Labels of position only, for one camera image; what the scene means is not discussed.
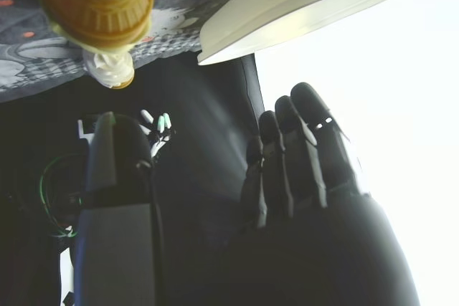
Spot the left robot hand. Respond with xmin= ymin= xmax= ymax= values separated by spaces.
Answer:
xmin=73 ymin=82 xmax=421 ymax=306

